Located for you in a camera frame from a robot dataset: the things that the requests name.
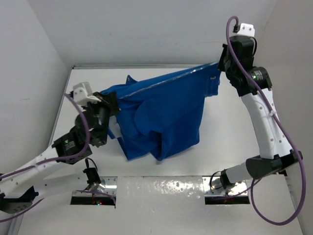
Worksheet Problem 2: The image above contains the blue zip-up jacket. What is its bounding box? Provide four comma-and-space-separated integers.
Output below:
101, 63, 221, 161

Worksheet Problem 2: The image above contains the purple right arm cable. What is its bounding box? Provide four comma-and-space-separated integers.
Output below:
224, 16, 307, 225

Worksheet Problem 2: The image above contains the metal base plate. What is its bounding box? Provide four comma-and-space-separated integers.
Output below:
72, 176, 117, 197
202, 175, 248, 197

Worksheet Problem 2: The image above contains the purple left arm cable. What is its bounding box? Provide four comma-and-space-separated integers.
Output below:
0, 93, 115, 222

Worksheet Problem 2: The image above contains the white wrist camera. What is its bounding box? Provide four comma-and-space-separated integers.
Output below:
233, 23, 255, 37
72, 82, 100, 106

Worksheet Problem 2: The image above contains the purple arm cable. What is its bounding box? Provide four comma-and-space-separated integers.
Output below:
224, 16, 307, 225
0, 93, 115, 222

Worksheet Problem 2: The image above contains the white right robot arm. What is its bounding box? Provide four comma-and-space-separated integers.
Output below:
209, 36, 298, 191

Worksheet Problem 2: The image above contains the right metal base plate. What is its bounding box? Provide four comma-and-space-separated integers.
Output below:
202, 175, 248, 197

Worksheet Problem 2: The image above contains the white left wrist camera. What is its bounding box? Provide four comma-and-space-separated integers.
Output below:
72, 82, 100, 106

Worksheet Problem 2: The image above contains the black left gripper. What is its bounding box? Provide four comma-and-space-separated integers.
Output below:
80, 90, 120, 144

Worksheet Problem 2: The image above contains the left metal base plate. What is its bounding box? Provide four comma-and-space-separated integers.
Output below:
72, 176, 117, 197

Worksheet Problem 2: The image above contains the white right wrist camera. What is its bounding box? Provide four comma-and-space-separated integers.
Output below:
233, 23, 255, 37

